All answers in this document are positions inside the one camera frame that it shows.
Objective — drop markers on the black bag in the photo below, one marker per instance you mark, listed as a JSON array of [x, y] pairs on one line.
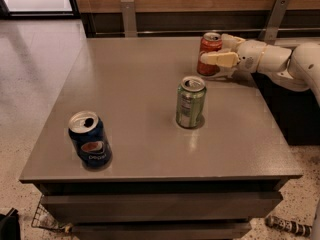
[[9, 225]]

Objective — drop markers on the metal bracket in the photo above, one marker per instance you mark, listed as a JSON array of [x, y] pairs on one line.
[[129, 18], [269, 33]]

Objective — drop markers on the left metal bracket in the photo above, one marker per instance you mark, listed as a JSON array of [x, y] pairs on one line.
[[129, 18]]

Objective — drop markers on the black white patterned stick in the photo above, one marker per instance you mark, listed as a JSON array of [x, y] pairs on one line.
[[288, 226]]

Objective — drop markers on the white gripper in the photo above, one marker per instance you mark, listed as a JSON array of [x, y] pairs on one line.
[[250, 55]]

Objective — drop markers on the orange Coca-Cola can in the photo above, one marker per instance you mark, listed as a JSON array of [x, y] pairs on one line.
[[210, 42]]

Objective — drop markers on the upper grey drawer front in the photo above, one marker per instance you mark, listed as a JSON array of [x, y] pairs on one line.
[[161, 207]]

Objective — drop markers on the grey drawer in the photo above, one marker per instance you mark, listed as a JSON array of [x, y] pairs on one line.
[[161, 207], [163, 231]]

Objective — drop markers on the right metal bracket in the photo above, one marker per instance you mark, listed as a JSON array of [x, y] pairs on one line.
[[269, 33]]

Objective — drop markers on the blue Pepsi can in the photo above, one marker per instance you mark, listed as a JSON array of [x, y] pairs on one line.
[[87, 134]]

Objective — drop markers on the lower grey drawer front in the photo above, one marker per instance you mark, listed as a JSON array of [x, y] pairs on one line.
[[163, 231]]

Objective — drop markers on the green soda can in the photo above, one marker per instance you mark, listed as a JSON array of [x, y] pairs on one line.
[[191, 95]]

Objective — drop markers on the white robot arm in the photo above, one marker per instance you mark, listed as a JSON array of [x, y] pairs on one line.
[[295, 69]]

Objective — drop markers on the grey drawer cabinet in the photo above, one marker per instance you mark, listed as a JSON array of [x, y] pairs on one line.
[[131, 84]]

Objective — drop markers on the wire basket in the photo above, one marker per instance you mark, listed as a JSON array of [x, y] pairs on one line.
[[42, 219]]

